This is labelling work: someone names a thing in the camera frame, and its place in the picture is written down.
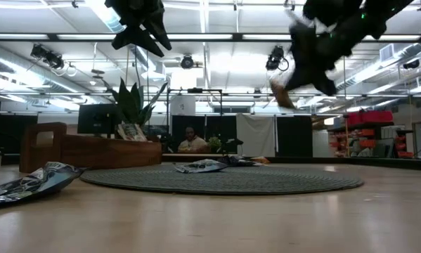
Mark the black overhead camera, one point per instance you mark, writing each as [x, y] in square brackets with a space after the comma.
[275, 58]
[411, 64]
[187, 62]
[52, 59]

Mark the wooden tea box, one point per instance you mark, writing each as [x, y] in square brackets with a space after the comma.
[101, 154]

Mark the blue white foil packet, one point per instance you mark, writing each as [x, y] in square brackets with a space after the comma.
[38, 182]

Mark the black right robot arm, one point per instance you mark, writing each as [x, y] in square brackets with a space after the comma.
[372, 17]

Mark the white hanging sheet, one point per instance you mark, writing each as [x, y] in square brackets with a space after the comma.
[256, 135]

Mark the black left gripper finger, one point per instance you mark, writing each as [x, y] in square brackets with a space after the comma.
[136, 38]
[159, 28]

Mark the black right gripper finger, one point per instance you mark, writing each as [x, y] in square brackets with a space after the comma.
[301, 79]
[325, 82]

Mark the brown tea packet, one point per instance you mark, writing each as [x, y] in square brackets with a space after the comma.
[282, 96]

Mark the black computer monitor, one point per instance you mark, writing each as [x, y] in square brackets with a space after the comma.
[94, 119]

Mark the black partition panel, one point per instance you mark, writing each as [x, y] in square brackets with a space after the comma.
[227, 126]
[294, 137]

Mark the green snake plant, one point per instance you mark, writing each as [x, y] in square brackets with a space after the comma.
[127, 102]

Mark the flat dark tea packet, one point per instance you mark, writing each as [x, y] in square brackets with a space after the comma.
[250, 163]

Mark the black metal stand frame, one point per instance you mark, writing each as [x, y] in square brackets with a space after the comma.
[195, 90]

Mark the overhead light bar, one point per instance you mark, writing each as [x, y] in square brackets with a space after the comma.
[52, 36]

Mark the person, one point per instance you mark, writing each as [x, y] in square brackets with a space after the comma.
[193, 144]

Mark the tea packet with picture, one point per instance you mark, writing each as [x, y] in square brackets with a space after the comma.
[131, 133]

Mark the shelf with red bins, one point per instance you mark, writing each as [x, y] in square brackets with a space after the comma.
[370, 116]

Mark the black desk lamp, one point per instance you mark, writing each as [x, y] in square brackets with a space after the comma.
[231, 141]

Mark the small green potted plant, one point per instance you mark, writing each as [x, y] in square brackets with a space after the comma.
[214, 142]

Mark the round grey woven placemat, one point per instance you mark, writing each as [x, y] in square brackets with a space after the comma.
[249, 181]

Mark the white air vent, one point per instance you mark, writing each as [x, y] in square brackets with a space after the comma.
[387, 52]

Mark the white sign box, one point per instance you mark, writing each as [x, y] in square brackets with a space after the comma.
[182, 105]

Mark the white grey tea packet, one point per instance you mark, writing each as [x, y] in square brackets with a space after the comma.
[199, 166]

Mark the orange tea packet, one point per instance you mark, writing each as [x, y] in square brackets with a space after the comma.
[261, 160]

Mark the dark tea packet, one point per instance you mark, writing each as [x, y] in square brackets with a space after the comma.
[233, 160]
[250, 163]

